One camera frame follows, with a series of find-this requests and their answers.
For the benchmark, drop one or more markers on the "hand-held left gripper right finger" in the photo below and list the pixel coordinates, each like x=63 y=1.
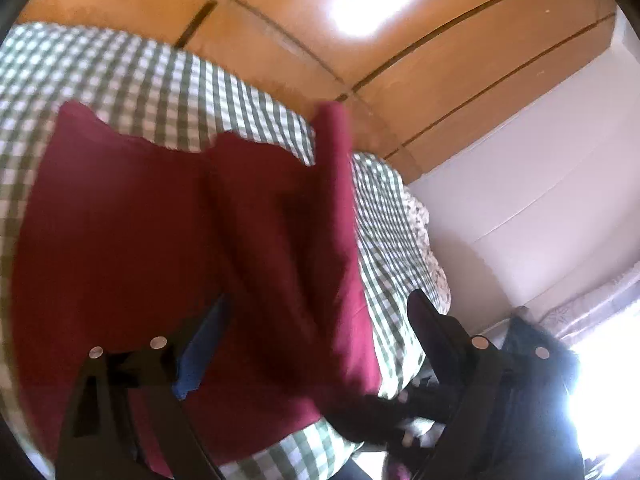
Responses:
x=435 y=330

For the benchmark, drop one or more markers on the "pale patterned curtain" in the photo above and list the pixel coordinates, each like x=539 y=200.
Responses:
x=600 y=305

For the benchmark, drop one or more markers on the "floral quilt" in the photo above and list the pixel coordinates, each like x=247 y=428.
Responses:
x=431 y=260

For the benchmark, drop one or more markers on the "green checked bedsheet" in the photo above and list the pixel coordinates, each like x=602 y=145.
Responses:
x=125 y=85

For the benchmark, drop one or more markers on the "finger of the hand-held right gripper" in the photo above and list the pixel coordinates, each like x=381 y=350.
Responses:
x=370 y=420

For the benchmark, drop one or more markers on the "dark red garment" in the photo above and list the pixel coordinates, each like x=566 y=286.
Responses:
x=150 y=235

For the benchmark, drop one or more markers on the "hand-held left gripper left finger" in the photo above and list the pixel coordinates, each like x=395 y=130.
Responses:
x=200 y=355

